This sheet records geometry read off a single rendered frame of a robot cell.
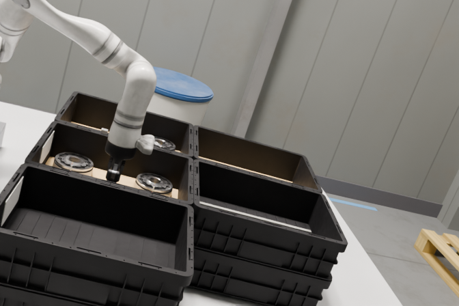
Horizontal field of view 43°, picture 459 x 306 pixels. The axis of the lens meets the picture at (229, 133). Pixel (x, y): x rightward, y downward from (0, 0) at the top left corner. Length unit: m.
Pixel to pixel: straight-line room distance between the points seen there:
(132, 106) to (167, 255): 0.35
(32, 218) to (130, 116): 0.32
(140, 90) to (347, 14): 2.88
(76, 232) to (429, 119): 3.58
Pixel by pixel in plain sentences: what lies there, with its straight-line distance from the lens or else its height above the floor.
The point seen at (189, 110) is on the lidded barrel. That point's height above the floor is 0.54.
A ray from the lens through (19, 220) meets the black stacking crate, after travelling 1.36.
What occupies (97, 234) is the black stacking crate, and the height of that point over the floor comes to 0.83.
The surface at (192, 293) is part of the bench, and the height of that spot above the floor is 0.70.
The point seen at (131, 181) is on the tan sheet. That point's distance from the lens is 1.65.
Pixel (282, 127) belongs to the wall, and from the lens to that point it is 4.19.
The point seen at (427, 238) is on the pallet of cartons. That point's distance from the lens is 4.13.
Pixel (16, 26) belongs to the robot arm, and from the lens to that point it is 1.49.
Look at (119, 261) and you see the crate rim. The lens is 1.11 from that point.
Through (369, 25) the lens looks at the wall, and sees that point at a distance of 4.18.
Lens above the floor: 1.52
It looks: 18 degrees down
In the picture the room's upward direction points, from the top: 19 degrees clockwise
